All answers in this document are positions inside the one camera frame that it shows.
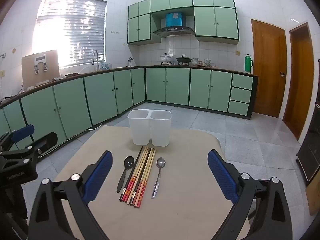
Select black plastic spoon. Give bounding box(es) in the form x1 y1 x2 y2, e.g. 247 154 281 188
116 156 135 193

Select cardboard box on counter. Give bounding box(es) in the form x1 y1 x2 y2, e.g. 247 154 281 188
21 49 60 88

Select white window blinds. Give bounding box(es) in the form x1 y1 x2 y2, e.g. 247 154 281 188
32 0 108 68

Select metal kitchen faucet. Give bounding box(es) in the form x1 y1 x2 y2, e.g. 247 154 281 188
92 50 100 72

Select black range hood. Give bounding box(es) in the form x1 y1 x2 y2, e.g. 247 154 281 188
152 26 195 38

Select plain wooden door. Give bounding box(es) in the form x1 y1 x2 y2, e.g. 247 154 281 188
282 22 314 140

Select green wall cabinets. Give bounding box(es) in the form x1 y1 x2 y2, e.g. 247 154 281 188
127 0 240 46

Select black wok with lid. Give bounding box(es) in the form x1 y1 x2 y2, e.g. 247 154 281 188
176 54 192 65

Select white floor cable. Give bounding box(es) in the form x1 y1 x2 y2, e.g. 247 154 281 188
66 122 103 140

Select green thermos bottle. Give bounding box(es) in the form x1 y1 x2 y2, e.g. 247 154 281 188
244 54 253 73

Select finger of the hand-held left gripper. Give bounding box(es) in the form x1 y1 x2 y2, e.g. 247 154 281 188
0 124 35 153
24 132 59 157

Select wooden door with handle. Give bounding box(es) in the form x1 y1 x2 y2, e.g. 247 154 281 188
251 19 287 118

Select beige table mat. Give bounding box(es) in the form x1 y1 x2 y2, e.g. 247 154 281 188
54 125 250 240

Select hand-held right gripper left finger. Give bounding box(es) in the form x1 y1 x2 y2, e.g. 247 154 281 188
28 150 113 240

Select green kitchen base cabinets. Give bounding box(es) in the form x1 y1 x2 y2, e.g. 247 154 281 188
0 65 258 145

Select blue container on shelf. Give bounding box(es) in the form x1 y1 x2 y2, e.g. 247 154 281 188
165 12 185 27

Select metal spoon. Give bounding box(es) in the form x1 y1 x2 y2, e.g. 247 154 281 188
151 157 166 199

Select black cabinet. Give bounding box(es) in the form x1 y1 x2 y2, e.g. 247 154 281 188
296 100 320 187

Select row of chopsticks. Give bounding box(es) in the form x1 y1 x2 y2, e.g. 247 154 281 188
119 146 157 208

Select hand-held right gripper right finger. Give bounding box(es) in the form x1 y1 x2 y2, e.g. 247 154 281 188
207 149 293 240

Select white cooking pot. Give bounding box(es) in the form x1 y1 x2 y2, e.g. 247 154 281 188
160 53 173 65

